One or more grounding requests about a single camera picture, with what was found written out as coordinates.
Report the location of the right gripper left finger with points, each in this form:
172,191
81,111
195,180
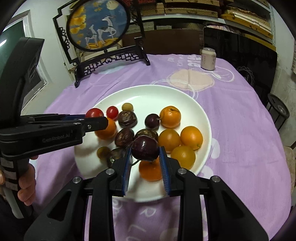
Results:
122,168

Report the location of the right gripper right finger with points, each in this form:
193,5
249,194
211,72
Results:
172,184

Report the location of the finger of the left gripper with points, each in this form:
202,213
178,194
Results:
69,117
92,124

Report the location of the red cherry tomato top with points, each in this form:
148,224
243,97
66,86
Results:
94,113

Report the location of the red cherry tomato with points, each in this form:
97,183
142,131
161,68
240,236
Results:
112,113
94,113

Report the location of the large dark passion fruit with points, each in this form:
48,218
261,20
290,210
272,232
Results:
114,155

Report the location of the tan longan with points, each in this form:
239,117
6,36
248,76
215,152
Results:
103,153

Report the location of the dark plum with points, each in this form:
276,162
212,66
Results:
145,148

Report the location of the dark cherry with stem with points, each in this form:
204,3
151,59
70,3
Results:
152,121

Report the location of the person left hand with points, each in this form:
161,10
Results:
27,183

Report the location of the yellow-orange orange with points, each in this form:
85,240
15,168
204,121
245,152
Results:
185,156

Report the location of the large orange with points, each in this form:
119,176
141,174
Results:
150,171

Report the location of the orange tangerine lower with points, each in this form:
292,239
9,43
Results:
109,132

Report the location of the orange tangerine middle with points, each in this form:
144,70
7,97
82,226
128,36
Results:
169,139

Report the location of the orange tangerine with stem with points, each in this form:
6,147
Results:
192,137

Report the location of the dark passion fruit top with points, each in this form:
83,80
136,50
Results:
147,132

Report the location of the dark passion fruit lower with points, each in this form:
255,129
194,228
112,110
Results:
127,119

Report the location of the small yellow-green longan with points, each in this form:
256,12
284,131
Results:
127,107

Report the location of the orange tangerine on plate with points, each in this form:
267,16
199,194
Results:
170,117

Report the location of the white oval plate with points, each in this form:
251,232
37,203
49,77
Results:
146,99

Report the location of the purple tablecloth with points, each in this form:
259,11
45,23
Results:
247,152

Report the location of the round painted screen ornament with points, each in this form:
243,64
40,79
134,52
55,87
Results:
87,31

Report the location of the window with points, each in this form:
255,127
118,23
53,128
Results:
21,75

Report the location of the black round stool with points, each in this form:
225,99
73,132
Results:
278,111

